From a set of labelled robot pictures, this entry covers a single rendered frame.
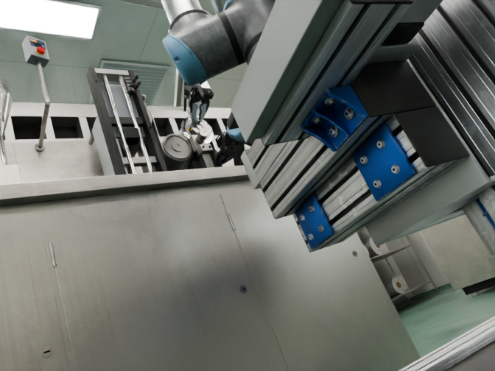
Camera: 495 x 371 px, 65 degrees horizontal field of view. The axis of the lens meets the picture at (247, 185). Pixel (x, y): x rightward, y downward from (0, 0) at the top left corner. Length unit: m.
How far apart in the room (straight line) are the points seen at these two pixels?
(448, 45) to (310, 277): 0.80
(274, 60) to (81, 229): 0.68
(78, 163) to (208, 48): 1.11
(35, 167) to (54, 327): 0.97
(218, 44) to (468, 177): 0.53
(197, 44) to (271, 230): 0.64
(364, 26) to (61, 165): 1.51
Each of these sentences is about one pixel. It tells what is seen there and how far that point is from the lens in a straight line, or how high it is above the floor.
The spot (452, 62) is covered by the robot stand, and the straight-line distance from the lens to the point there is 0.71.
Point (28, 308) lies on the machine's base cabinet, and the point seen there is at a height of 0.62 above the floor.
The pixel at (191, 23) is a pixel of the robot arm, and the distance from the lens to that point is 0.90.
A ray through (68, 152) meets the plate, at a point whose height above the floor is 1.38.
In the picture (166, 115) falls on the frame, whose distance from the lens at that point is 2.15.
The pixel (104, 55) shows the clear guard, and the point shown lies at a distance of 2.08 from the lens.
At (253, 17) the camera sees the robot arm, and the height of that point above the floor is 0.96.
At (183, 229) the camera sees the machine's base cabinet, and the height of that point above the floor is 0.72.
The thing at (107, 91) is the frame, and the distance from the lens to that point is 1.50.
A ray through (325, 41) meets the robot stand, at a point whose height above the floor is 0.65.
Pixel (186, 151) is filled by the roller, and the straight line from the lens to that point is 1.61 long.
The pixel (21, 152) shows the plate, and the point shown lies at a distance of 1.83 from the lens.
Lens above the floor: 0.39
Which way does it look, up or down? 20 degrees up
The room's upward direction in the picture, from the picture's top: 23 degrees counter-clockwise
